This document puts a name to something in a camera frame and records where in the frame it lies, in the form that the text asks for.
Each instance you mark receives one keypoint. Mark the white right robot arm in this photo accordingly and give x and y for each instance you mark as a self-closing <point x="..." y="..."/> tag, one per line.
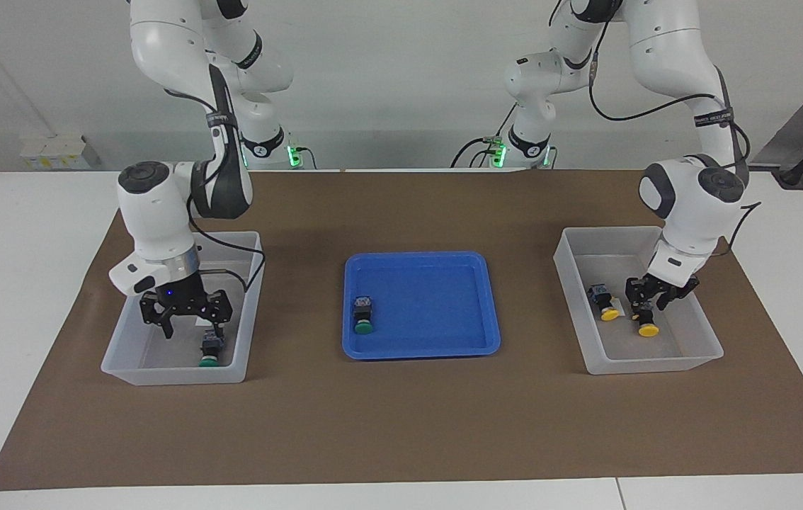
<point x="161" y="219"/>

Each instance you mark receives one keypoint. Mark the brown table mat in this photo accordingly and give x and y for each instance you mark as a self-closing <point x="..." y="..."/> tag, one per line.
<point x="401" y="425"/>

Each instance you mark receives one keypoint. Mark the yellow push button switch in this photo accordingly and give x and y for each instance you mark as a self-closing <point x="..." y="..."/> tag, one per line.
<point x="647" y="324"/>
<point x="603" y="301"/>

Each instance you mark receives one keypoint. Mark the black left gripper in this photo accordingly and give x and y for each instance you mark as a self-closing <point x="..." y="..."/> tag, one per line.
<point x="667" y="288"/>

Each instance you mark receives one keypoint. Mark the green lit base connector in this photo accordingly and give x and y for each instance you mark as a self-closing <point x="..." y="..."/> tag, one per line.
<point x="497" y="152"/>
<point x="293" y="154"/>

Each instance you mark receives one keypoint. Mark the translucent white plastic box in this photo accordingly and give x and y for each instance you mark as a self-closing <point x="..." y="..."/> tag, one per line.
<point x="678" y="347"/>
<point x="132" y="347"/>

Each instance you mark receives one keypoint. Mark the green push button switch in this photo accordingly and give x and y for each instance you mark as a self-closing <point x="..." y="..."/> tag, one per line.
<point x="210" y="352"/>
<point x="363" y="315"/>

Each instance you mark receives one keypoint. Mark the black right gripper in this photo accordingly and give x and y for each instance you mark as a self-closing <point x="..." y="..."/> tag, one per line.
<point x="178" y="297"/>

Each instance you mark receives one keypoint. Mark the blue plastic tray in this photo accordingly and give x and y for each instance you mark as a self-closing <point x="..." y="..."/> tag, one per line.
<point x="430" y="304"/>

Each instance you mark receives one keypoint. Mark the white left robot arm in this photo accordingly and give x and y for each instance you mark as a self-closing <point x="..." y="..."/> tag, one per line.
<point x="692" y="205"/>

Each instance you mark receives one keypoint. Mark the white boxes stack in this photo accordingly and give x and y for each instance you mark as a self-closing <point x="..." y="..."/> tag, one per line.
<point x="54" y="152"/>

